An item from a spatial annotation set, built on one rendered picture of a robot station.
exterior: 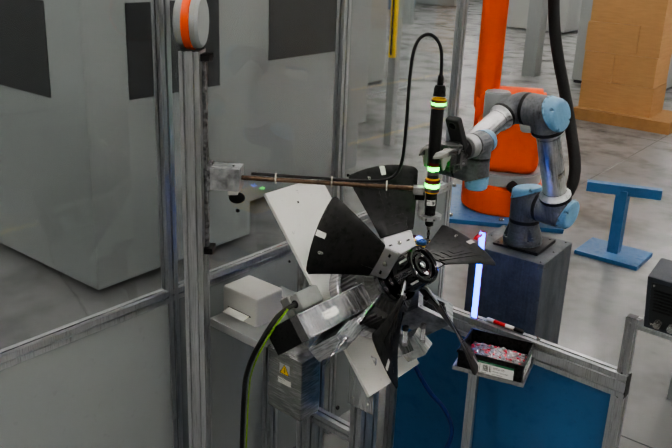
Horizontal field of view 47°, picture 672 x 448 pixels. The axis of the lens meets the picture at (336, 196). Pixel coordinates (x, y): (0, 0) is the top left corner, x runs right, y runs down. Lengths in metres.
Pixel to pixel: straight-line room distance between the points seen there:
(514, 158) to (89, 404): 4.41
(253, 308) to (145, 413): 0.50
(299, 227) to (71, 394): 0.85
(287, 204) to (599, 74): 8.26
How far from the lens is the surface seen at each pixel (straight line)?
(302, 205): 2.48
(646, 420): 4.11
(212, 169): 2.35
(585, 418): 2.79
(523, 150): 6.28
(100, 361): 2.56
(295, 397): 2.61
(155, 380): 2.74
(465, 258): 2.49
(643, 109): 10.32
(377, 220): 2.39
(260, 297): 2.64
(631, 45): 10.28
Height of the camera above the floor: 2.13
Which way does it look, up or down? 19 degrees down
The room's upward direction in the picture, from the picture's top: 2 degrees clockwise
